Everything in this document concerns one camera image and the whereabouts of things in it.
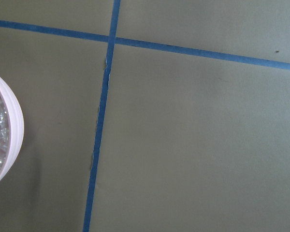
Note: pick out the pink bowl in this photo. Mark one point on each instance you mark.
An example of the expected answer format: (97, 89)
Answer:
(16, 126)

